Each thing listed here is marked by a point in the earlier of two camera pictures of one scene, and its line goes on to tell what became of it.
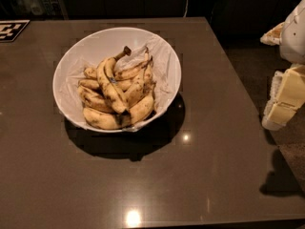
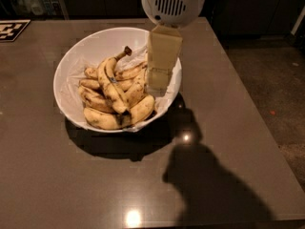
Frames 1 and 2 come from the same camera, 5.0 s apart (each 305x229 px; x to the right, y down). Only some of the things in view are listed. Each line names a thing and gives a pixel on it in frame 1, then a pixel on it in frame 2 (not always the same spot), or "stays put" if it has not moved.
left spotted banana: [95, 99] stays put
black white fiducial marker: [10, 30] stays put
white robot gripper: [294, 37] -> [172, 7]
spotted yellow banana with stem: [109, 82] stays put
